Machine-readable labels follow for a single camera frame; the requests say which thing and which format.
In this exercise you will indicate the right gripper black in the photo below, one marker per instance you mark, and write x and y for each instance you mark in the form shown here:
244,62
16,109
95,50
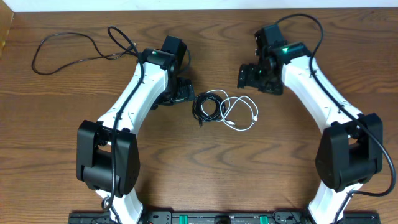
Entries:
245,78

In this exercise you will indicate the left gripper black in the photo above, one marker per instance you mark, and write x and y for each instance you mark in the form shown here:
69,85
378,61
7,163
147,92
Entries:
186,93

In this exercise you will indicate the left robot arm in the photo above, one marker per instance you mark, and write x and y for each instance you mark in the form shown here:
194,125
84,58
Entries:
107,158

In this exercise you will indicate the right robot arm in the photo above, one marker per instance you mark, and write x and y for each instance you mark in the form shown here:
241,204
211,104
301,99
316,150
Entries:
347,157

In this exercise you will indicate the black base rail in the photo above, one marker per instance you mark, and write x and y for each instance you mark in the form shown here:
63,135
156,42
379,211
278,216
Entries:
165,217

